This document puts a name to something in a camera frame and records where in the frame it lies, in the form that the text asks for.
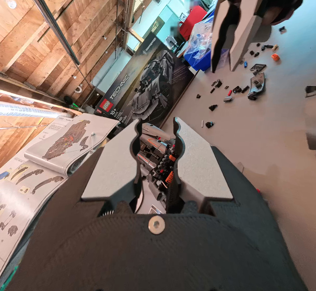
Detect grey lego car model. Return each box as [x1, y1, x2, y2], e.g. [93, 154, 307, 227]
[137, 122, 179, 210]

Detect black ceiling light rail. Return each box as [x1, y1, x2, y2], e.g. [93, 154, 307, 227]
[17, 0, 80, 66]

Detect silver ventilation duct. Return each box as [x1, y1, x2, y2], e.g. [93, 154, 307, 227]
[0, 102, 74, 119]

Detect blue plastic bin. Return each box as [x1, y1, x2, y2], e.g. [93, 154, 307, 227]
[184, 9, 230, 72]

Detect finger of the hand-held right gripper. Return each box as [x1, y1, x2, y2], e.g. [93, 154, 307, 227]
[229, 0, 275, 72]
[211, 0, 241, 74]

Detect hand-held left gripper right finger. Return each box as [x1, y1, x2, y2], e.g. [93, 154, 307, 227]
[167, 117, 234, 213]

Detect open instruction book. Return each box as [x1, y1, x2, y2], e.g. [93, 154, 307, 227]
[0, 113, 120, 270]

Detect lego set box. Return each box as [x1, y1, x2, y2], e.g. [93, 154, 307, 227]
[94, 33, 195, 129]

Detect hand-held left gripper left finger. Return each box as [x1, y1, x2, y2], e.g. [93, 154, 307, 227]
[81, 119, 143, 213]

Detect clear plastic bags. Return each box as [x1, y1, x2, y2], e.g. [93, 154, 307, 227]
[185, 15, 215, 60]

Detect white instruction sheet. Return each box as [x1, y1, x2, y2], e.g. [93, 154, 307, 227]
[36, 114, 83, 147]

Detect grey lego panel with beam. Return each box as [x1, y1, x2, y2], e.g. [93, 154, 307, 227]
[248, 72, 266, 100]

